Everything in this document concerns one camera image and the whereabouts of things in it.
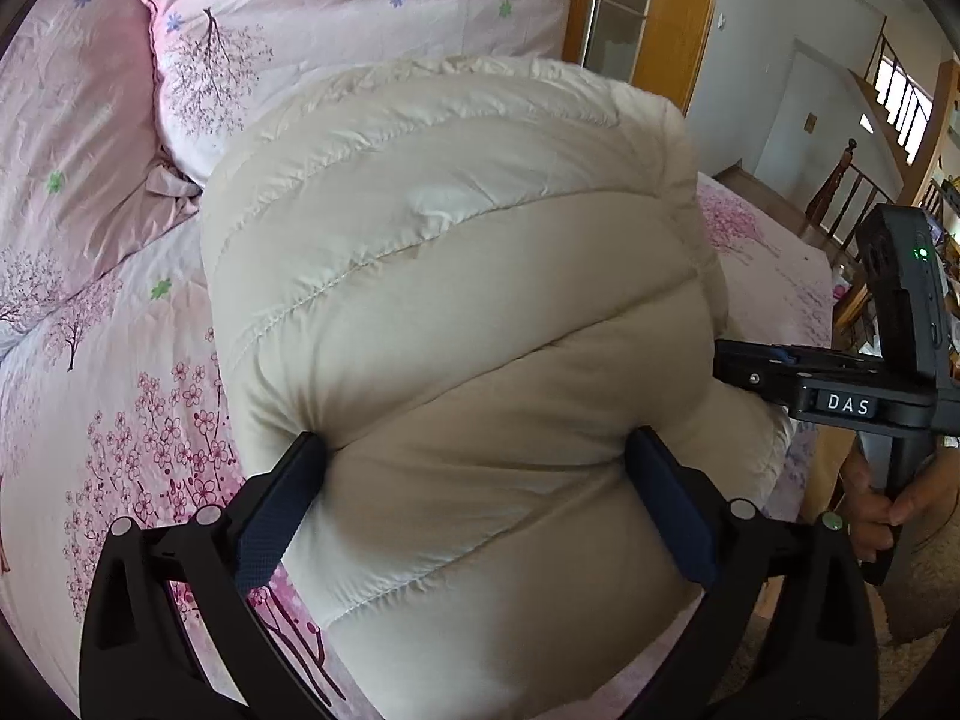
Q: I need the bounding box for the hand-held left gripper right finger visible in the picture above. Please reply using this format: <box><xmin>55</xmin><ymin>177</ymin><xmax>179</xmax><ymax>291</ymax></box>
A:
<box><xmin>626</xmin><ymin>426</ymin><xmax>878</xmax><ymax>720</ymax></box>

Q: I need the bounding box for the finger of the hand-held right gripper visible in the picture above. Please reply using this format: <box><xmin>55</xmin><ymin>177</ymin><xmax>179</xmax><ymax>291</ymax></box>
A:
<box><xmin>712</xmin><ymin>339</ymin><xmax>802</xmax><ymax>409</ymax></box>

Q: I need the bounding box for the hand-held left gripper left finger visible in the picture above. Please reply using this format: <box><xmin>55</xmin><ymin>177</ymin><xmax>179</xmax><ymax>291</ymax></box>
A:
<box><xmin>79</xmin><ymin>431</ymin><xmax>329</xmax><ymax>720</ymax></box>

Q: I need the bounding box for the beige quilted down jacket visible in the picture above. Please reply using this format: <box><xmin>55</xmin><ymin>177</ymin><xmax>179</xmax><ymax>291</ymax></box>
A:
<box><xmin>199</xmin><ymin>54</ymin><xmax>797</xmax><ymax>720</ymax></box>

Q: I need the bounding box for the person's right hand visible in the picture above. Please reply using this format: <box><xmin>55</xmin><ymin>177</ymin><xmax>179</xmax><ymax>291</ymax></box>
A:
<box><xmin>838</xmin><ymin>441</ymin><xmax>960</xmax><ymax>565</ymax></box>

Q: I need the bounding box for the wooden stair railing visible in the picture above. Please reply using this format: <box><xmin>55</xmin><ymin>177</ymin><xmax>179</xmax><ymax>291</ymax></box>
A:
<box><xmin>805</xmin><ymin>137</ymin><xmax>912</xmax><ymax>250</ymax></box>

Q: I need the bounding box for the pink floral bed sheet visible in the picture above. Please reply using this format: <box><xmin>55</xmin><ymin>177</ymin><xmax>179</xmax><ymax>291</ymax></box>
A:
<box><xmin>0</xmin><ymin>171</ymin><xmax>835</xmax><ymax>720</ymax></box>

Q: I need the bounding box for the white door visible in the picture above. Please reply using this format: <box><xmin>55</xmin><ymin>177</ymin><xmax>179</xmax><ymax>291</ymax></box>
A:
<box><xmin>754</xmin><ymin>40</ymin><xmax>887</xmax><ymax>192</ymax></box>

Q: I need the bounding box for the large pink floral pillow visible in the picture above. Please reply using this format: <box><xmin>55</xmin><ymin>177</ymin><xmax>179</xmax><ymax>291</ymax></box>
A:
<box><xmin>0</xmin><ymin>0</ymin><xmax>205</xmax><ymax>350</ymax></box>

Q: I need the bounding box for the ruffled pink floral pillow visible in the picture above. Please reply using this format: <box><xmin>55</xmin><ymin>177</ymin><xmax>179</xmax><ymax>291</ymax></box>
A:
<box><xmin>112</xmin><ymin>0</ymin><xmax>572</xmax><ymax>182</ymax></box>

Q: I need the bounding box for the wooden door frame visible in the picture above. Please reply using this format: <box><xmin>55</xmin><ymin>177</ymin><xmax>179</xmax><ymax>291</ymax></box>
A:
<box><xmin>561</xmin><ymin>0</ymin><xmax>728</xmax><ymax>117</ymax></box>

